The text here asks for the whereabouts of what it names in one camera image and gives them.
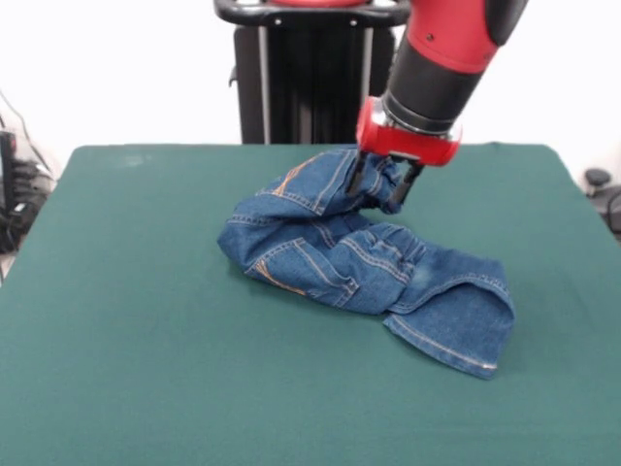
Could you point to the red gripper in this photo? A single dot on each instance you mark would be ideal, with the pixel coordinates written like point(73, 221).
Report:
point(402, 142)

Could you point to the black electronic equipment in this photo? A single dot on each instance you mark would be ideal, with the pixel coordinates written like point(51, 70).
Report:
point(12, 209)

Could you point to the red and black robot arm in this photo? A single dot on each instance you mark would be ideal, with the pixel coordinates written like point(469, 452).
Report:
point(436, 73)

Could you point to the dark green table cloth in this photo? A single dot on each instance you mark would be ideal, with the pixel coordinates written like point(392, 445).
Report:
point(145, 315)

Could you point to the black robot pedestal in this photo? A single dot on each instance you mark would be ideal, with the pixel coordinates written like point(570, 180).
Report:
point(291, 73)

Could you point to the blue denim jeans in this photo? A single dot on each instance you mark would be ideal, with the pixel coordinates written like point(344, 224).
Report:
point(301, 252)

